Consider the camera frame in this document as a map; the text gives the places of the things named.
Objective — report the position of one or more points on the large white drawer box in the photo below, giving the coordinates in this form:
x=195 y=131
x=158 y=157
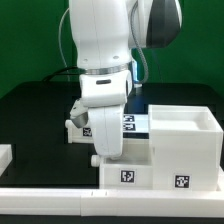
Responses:
x=185 y=144

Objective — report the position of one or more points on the paper sheet with fiducial markers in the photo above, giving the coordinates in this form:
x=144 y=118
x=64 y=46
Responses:
x=135 y=123

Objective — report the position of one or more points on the small white drawer with knob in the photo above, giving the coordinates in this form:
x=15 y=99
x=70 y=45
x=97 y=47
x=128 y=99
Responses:
x=78 y=135

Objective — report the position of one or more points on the white front fence bar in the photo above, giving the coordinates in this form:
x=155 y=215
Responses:
x=93 y=202

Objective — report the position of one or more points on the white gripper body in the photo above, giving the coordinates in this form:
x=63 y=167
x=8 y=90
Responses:
x=106 y=124

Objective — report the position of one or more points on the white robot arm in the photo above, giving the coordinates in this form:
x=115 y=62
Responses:
x=105 y=32

